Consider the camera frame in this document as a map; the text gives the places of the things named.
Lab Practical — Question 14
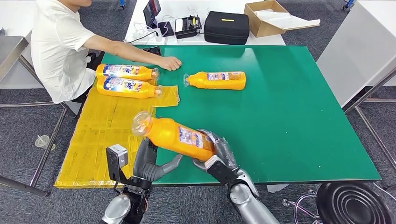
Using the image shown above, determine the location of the black power cable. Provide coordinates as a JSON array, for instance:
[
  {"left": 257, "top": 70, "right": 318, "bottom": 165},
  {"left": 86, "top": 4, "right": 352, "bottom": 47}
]
[{"left": 127, "top": 30, "right": 159, "bottom": 44}]

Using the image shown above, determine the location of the black smartphone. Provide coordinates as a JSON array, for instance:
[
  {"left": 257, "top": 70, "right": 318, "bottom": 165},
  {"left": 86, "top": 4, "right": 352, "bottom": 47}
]
[{"left": 142, "top": 46, "right": 162, "bottom": 56}]

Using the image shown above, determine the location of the orange detergent bottle clear cap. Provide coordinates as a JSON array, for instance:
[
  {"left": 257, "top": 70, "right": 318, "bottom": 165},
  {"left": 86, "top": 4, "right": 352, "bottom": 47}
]
[
  {"left": 96, "top": 63, "right": 160, "bottom": 82},
  {"left": 131, "top": 111, "right": 217, "bottom": 162},
  {"left": 96, "top": 77, "right": 163, "bottom": 99},
  {"left": 183, "top": 71, "right": 247, "bottom": 91}
]

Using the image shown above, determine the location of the black tablet screen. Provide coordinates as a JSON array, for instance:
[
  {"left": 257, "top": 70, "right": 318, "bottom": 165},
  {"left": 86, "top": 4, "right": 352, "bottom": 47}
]
[{"left": 143, "top": 0, "right": 162, "bottom": 28}]

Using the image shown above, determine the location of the steel table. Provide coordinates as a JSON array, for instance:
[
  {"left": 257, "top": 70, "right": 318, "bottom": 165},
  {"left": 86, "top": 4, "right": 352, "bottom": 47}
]
[{"left": 0, "top": 35, "right": 68, "bottom": 198}]

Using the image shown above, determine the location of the white table foot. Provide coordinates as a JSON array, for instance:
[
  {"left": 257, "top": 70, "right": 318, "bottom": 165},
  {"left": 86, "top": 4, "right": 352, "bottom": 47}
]
[{"left": 266, "top": 184, "right": 289, "bottom": 194}]

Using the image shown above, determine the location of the white table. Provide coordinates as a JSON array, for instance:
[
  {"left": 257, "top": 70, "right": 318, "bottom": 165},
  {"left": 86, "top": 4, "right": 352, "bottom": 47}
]
[{"left": 123, "top": 0, "right": 287, "bottom": 46}]

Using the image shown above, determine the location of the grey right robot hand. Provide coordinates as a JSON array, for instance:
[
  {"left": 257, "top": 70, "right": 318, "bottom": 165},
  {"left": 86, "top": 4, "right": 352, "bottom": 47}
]
[{"left": 191, "top": 129, "right": 239, "bottom": 170}]

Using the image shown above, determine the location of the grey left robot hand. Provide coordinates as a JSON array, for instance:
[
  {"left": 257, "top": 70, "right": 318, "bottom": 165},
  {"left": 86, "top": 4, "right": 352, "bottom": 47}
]
[{"left": 133, "top": 139, "right": 184, "bottom": 183}]

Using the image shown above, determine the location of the white floor cable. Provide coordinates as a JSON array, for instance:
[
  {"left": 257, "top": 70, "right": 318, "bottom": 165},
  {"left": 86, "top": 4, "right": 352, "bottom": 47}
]
[{"left": 373, "top": 183, "right": 396, "bottom": 202}]

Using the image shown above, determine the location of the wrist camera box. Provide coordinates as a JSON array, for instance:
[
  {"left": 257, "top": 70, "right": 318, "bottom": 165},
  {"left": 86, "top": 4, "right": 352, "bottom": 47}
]
[
  {"left": 205, "top": 155, "right": 240, "bottom": 186},
  {"left": 106, "top": 143, "right": 131, "bottom": 186}
]

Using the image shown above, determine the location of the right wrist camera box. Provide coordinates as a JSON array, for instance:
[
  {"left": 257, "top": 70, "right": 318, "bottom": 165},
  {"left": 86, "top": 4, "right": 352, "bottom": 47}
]
[{"left": 205, "top": 155, "right": 240, "bottom": 186}]

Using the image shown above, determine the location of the chrome stool base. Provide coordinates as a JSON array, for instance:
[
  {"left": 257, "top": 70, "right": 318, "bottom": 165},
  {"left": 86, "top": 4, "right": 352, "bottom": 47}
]
[{"left": 282, "top": 189, "right": 322, "bottom": 224}]

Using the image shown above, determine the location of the person's hand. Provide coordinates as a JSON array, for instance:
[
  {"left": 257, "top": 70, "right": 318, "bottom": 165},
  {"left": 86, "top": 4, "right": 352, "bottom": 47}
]
[{"left": 157, "top": 56, "right": 183, "bottom": 72}]

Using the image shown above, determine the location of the clear plastic cup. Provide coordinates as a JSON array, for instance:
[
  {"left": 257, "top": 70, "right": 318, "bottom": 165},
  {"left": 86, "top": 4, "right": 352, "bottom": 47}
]
[{"left": 35, "top": 135, "right": 57, "bottom": 152}]

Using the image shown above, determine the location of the black round stool seat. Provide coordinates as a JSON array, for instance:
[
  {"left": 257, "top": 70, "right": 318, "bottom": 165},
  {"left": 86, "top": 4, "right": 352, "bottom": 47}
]
[{"left": 316, "top": 182, "right": 395, "bottom": 224}]

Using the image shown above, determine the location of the black zipped carrying case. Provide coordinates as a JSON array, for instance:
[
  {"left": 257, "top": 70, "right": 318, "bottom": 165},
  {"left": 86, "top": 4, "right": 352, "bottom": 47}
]
[{"left": 204, "top": 11, "right": 250, "bottom": 46}]

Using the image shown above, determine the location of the black boxy device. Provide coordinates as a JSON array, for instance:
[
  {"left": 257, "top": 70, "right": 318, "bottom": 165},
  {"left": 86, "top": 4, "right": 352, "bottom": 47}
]
[{"left": 175, "top": 14, "right": 203, "bottom": 40}]

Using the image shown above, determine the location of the black power bank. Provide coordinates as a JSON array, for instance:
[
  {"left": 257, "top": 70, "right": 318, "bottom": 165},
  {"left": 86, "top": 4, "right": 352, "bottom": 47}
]
[{"left": 157, "top": 21, "right": 176, "bottom": 38}]

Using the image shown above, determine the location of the brown cardboard box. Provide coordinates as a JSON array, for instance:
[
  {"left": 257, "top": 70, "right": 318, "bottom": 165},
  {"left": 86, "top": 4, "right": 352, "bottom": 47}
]
[{"left": 243, "top": 0, "right": 290, "bottom": 38}]

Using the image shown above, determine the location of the steel leg frame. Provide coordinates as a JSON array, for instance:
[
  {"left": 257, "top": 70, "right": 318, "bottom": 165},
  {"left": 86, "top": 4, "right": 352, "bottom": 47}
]
[{"left": 342, "top": 66, "right": 396, "bottom": 174}]

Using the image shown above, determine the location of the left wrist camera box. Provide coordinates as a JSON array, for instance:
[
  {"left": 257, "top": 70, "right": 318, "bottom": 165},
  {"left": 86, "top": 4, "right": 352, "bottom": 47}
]
[{"left": 106, "top": 143, "right": 131, "bottom": 186}]

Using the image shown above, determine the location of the white power strip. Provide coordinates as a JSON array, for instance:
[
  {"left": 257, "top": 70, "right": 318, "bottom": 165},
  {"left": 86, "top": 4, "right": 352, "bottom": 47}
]
[{"left": 132, "top": 28, "right": 165, "bottom": 43}]

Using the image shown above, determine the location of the yellow taped cardboard mat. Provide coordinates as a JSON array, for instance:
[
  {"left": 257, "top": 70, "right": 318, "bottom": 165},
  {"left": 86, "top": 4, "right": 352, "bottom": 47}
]
[{"left": 54, "top": 77, "right": 181, "bottom": 189}]

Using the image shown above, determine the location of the person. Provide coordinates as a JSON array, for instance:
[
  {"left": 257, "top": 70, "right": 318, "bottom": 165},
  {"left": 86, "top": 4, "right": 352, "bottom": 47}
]
[{"left": 30, "top": 0, "right": 183, "bottom": 104}]

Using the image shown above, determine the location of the white flat sheet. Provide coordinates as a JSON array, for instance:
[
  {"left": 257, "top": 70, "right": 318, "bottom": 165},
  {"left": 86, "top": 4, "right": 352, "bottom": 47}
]
[{"left": 255, "top": 10, "right": 321, "bottom": 32}]

